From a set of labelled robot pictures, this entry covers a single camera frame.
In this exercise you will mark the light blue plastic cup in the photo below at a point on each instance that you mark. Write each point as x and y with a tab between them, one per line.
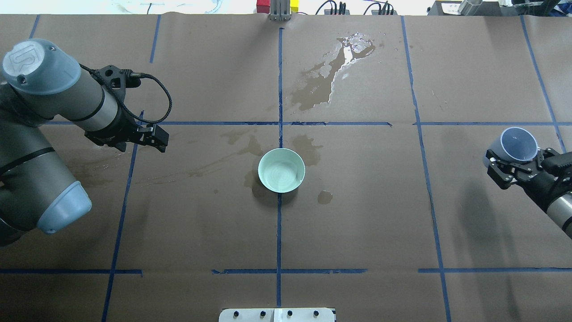
515	144

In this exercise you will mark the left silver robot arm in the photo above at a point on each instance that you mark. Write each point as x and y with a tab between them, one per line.
41	81

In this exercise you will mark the red blue yellow block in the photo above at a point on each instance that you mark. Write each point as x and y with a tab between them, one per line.
262	6

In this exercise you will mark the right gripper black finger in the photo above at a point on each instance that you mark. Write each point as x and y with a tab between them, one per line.
501	172
541	155

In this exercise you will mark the aluminium frame post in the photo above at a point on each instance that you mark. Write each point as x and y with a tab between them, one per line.
279	10

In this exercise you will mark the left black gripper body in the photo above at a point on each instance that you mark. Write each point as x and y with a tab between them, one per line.
117	133

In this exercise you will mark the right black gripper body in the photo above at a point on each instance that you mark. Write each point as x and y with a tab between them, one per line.
542	184

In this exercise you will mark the pale green plastic bowl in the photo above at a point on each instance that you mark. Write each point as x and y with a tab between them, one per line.
281	170

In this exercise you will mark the white camera stand base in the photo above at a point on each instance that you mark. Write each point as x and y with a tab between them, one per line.
311	314

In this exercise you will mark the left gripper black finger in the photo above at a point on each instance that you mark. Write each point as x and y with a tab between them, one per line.
159	138

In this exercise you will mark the black clamp with metal knob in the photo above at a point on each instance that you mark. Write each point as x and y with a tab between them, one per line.
485	8

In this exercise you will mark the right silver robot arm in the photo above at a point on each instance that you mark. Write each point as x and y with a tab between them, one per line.
560	211

